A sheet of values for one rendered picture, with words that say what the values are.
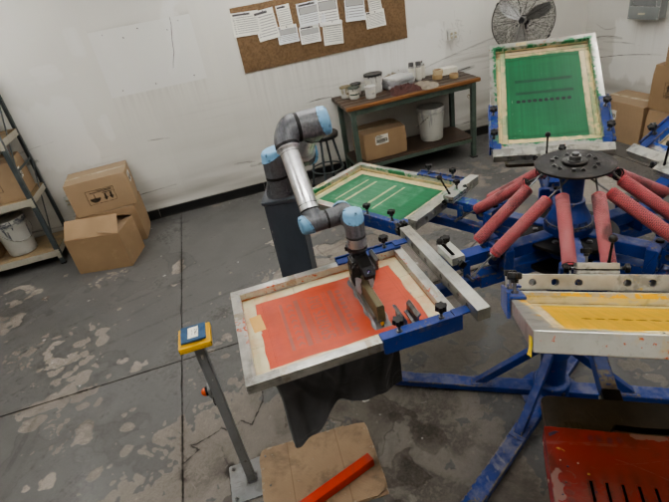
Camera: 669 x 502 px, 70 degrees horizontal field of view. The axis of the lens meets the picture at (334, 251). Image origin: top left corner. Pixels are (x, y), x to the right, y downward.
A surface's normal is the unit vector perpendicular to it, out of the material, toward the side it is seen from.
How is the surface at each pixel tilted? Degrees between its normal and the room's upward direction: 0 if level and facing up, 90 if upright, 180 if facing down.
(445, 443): 0
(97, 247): 90
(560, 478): 0
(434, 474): 0
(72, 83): 90
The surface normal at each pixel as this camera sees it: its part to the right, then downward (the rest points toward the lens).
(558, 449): -0.16, -0.85
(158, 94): 0.28, 0.46
